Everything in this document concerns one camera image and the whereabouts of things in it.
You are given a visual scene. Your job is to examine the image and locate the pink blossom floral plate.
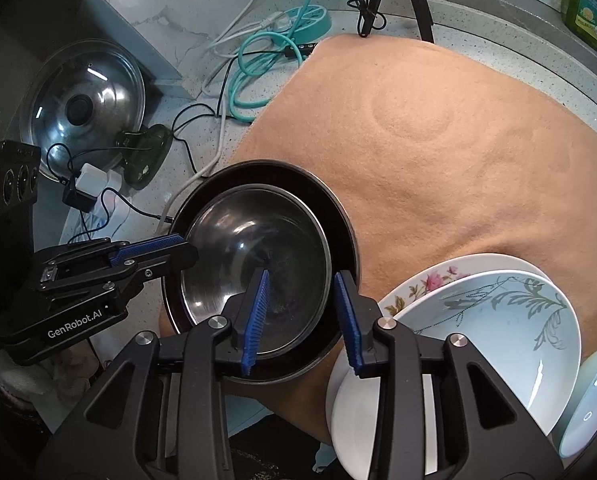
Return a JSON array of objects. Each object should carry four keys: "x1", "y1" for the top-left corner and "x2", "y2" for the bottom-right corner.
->
[{"x1": 379, "y1": 254, "x2": 549, "y2": 316}]

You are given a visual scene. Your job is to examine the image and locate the white cable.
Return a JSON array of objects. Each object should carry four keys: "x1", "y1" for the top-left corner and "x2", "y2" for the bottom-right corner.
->
[{"x1": 157, "y1": 0, "x2": 290, "y2": 226}]

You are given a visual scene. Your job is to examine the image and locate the green dish soap bottle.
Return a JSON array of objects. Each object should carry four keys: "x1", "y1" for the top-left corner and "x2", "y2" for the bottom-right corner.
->
[{"x1": 561, "y1": 0, "x2": 597, "y2": 50}]

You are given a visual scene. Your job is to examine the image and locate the black inline light controller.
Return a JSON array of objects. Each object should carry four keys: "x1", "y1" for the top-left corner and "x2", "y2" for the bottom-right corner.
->
[{"x1": 283, "y1": 44, "x2": 317, "y2": 64}]

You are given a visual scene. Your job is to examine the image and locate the white power adapter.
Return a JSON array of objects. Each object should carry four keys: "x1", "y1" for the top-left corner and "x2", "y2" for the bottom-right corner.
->
[{"x1": 63, "y1": 162, "x2": 123, "y2": 212}]

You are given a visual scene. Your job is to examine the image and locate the tan cloth mat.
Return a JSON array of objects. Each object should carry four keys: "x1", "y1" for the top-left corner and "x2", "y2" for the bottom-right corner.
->
[{"x1": 157, "y1": 32, "x2": 597, "y2": 441}]

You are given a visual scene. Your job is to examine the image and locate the stainless steel bowl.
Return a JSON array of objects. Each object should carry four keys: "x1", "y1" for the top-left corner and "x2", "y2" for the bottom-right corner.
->
[{"x1": 160, "y1": 159, "x2": 360, "y2": 387}]

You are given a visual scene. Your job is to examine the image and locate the black cable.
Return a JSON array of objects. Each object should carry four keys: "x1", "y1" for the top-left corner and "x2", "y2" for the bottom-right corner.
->
[{"x1": 46, "y1": 49, "x2": 309, "y2": 246}]

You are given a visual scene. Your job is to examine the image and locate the teal cable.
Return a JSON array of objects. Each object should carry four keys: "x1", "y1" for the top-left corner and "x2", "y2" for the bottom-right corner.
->
[{"x1": 227, "y1": 0, "x2": 330, "y2": 124}]

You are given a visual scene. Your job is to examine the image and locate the light blue ceramic bowl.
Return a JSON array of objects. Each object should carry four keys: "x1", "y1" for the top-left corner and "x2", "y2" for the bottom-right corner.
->
[{"x1": 553, "y1": 351, "x2": 597, "y2": 458}]

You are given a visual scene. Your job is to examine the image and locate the white plate grey leaf pattern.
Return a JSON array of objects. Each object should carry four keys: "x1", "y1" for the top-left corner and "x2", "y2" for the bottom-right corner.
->
[{"x1": 331, "y1": 271, "x2": 581, "y2": 479}]

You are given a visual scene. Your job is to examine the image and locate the teal round power strip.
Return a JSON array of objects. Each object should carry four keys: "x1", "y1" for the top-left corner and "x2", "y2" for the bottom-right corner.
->
[{"x1": 269, "y1": 4, "x2": 332, "y2": 46}]

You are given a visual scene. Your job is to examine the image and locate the steel pot lid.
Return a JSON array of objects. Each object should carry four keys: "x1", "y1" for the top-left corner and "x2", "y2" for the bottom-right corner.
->
[{"x1": 18, "y1": 39, "x2": 146, "y2": 182}]

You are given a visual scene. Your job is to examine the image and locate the white work glove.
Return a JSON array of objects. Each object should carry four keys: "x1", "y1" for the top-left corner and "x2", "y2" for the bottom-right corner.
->
[{"x1": 0, "y1": 341, "x2": 99, "y2": 408}]

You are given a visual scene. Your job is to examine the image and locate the red steel bowl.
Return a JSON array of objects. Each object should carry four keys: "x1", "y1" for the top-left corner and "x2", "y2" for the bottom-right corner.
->
[{"x1": 180, "y1": 183, "x2": 334, "y2": 361}]

